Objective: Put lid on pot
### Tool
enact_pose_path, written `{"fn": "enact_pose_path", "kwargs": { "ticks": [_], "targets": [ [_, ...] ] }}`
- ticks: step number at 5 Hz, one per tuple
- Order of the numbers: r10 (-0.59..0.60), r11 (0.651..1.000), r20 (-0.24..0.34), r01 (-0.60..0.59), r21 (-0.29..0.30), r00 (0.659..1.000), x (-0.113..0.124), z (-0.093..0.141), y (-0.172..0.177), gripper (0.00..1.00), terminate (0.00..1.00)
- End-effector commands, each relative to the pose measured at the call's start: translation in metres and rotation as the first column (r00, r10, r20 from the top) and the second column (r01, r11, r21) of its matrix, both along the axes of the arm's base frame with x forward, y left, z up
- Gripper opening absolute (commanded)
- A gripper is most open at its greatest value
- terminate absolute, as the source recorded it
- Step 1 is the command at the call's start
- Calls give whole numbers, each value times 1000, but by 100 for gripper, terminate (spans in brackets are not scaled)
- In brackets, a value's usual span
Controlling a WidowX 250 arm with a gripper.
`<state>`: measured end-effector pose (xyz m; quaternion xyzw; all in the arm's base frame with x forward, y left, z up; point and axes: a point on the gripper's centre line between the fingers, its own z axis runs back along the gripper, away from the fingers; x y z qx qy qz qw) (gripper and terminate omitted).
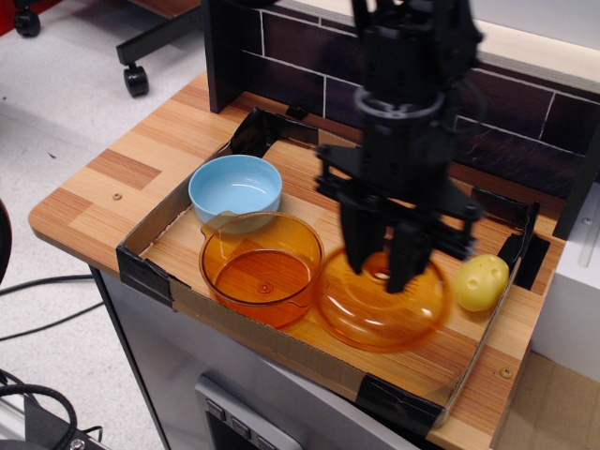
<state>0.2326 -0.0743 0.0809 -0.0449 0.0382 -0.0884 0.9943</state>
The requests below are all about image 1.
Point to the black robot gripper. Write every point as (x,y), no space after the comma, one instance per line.
(398,178)

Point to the orange transparent pot lid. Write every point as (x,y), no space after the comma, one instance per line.
(358,310)

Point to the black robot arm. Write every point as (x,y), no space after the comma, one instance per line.
(414,49)

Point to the orange transparent pot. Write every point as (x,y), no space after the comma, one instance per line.
(265,266)

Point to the yellow toy potato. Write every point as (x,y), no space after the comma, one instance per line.
(480,282)

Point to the cardboard fence with black tape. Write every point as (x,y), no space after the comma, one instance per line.
(463,372)

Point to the light blue bowl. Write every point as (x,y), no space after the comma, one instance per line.
(228,187)

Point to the dark brick pattern backsplash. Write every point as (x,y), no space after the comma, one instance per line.
(538,138)

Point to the grey toy oven front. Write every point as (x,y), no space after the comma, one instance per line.
(234,425)

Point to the black chair base with casters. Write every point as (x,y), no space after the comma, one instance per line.
(178,19)

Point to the black caster wheel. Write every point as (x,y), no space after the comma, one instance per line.
(26,20)

